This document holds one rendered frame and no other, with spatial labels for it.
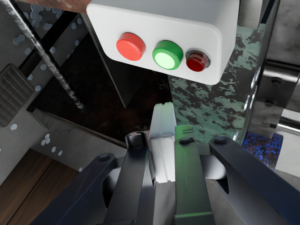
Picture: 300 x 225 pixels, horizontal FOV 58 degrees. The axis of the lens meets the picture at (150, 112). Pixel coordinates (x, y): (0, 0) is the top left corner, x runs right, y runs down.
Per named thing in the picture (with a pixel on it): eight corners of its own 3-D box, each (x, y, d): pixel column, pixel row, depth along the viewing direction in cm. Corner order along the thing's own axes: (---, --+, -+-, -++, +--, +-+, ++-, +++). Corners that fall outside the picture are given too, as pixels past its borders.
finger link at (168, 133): (160, 136, 15) (173, 134, 15) (163, 102, 22) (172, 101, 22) (169, 182, 16) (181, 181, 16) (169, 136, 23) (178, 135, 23)
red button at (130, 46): (119, 58, 28) (143, 64, 27) (111, 37, 26) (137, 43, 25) (125, 50, 28) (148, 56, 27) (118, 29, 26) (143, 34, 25)
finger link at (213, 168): (175, 160, 14) (235, 152, 13) (174, 125, 18) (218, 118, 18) (180, 185, 14) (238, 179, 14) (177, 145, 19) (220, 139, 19)
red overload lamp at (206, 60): (182, 71, 25) (207, 77, 24) (181, 53, 23) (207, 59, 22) (187, 63, 26) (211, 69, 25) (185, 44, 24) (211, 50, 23)
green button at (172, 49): (154, 67, 26) (180, 74, 25) (148, 46, 24) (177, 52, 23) (159, 58, 27) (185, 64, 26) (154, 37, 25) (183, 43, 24)
